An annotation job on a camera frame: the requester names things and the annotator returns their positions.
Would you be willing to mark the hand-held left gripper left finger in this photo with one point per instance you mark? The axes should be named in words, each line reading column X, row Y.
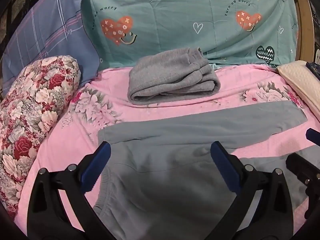
column 98, row 165

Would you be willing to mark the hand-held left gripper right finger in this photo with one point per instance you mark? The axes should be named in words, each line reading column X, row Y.
column 223, row 165

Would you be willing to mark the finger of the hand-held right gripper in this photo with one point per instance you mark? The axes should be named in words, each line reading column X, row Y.
column 313, row 135
column 303, row 170

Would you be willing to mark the grey-blue pants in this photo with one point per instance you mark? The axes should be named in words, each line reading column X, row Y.
column 162, row 180

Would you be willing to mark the folded grey pants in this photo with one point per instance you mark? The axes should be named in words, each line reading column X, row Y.
column 170, row 80

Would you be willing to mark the pink floral bedsheet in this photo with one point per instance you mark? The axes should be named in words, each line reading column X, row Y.
column 82, row 140

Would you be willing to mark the cream quilted pillow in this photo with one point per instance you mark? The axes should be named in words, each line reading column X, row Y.
column 297, row 80

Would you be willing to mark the dark patterned object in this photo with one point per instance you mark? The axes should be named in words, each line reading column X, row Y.
column 314, row 68

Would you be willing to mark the rolled red floral quilt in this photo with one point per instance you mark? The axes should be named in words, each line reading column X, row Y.
column 32, row 110

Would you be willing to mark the blue striped pillow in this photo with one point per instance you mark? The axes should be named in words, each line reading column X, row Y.
column 50, row 30

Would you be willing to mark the teal heart-print blanket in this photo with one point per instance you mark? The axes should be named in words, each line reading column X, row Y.
column 175, row 10

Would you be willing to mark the black metal rack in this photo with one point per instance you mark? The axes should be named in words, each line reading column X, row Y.
column 15, row 2

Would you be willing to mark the wooden bed frame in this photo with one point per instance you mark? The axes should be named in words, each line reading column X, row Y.
column 303, row 30

